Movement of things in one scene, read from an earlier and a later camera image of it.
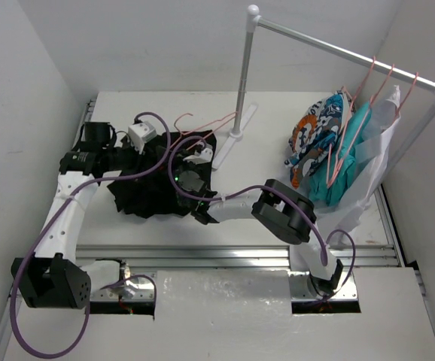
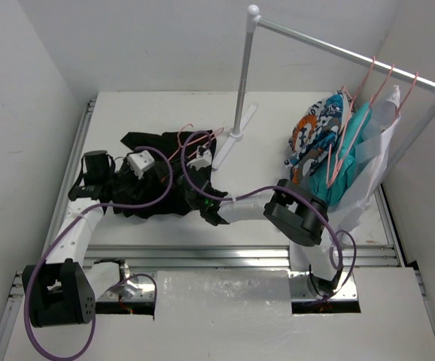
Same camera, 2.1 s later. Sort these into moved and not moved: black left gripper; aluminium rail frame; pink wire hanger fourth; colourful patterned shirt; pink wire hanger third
Moved: black left gripper
Not moved: colourful patterned shirt; aluminium rail frame; pink wire hanger third; pink wire hanger fourth
